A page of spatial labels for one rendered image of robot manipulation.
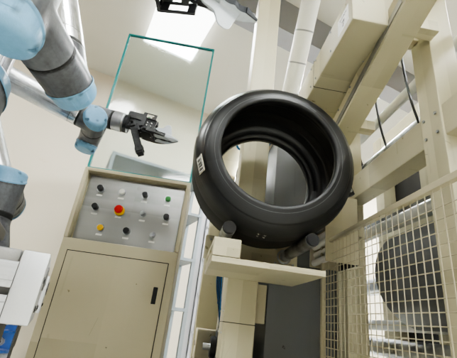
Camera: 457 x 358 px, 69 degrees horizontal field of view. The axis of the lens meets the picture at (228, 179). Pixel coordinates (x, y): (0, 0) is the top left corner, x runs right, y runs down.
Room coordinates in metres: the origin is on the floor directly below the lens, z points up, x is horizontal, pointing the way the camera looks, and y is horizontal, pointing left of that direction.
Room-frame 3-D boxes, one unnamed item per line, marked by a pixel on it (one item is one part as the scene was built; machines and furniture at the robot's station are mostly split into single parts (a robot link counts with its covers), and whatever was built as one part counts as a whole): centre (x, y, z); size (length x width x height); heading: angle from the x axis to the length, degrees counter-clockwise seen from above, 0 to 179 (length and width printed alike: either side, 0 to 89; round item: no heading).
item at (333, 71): (1.14, -0.46, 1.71); 0.61 x 0.25 x 0.15; 4
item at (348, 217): (1.49, -0.51, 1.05); 0.20 x 0.15 x 0.30; 4
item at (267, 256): (1.42, -0.14, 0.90); 0.40 x 0.03 x 0.10; 94
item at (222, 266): (1.24, -0.15, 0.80); 0.37 x 0.36 x 0.02; 94
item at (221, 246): (1.23, -0.01, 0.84); 0.36 x 0.09 x 0.06; 4
